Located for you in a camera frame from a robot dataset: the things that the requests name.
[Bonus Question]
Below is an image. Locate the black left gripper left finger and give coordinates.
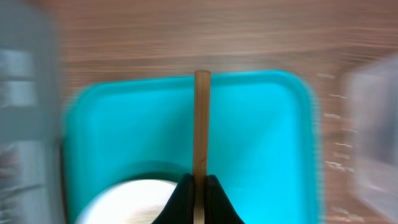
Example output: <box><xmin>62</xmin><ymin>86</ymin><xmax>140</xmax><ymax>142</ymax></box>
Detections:
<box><xmin>152</xmin><ymin>174</ymin><xmax>195</xmax><ymax>224</ymax></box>

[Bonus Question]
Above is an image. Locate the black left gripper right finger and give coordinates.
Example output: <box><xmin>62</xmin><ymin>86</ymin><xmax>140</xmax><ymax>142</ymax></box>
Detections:
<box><xmin>204</xmin><ymin>175</ymin><xmax>244</xmax><ymax>224</ymax></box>

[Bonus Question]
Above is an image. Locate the wooden chopstick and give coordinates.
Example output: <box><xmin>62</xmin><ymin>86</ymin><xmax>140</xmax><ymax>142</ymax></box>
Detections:
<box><xmin>193</xmin><ymin>70</ymin><xmax>211</xmax><ymax>224</ymax></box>

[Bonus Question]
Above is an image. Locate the large white plate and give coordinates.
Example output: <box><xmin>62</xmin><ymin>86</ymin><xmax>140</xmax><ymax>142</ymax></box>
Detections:
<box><xmin>75</xmin><ymin>179</ymin><xmax>177</xmax><ymax>224</ymax></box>

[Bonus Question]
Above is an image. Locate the teal plastic tray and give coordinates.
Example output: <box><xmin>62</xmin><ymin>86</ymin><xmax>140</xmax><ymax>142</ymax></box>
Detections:
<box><xmin>63</xmin><ymin>70</ymin><xmax>323</xmax><ymax>223</ymax></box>

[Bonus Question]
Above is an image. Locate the clear plastic bin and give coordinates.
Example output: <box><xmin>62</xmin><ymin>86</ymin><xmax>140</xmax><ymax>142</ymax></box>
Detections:
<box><xmin>343</xmin><ymin>55</ymin><xmax>397</xmax><ymax>223</ymax></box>

